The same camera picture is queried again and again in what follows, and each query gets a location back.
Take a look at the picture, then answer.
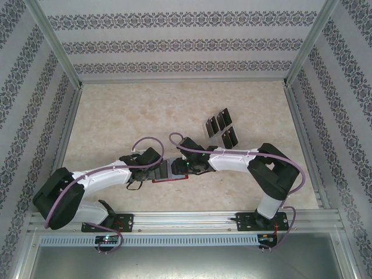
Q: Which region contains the red leather card holder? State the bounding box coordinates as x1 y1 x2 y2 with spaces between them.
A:
151 158 190 184

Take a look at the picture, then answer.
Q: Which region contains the credit card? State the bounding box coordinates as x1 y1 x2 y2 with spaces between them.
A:
204 117 215 137
209 116 220 135
221 108 233 128
227 125 239 145
220 129 233 148
216 110 227 131

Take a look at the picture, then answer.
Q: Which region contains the black rectangular plates cluster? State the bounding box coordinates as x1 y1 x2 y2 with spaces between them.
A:
202 107 239 149

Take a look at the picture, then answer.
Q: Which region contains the grey metal sheet tray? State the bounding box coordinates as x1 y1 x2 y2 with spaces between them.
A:
28 245 345 279

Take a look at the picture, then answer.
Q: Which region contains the thin black cable loop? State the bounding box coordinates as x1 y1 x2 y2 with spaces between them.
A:
126 180 144 192

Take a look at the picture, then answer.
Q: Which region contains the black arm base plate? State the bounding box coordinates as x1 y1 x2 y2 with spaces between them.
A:
235 211 291 233
81 213 135 233

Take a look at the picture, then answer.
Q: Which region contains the aluminium mounting rail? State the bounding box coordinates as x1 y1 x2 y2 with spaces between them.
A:
27 210 348 235

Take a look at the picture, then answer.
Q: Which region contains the grey slotted cable duct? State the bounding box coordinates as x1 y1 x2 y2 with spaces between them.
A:
39 234 259 247

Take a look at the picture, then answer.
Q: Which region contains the aluminium side rail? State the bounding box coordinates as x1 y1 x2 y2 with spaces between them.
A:
40 86 85 212
284 86 331 210

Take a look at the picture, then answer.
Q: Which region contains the aluminium frame upright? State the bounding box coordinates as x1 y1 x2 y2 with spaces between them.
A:
11 229 40 279
331 231 361 279

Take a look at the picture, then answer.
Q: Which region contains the aluminium frame post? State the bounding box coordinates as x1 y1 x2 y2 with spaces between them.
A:
283 0 340 88
27 0 84 90

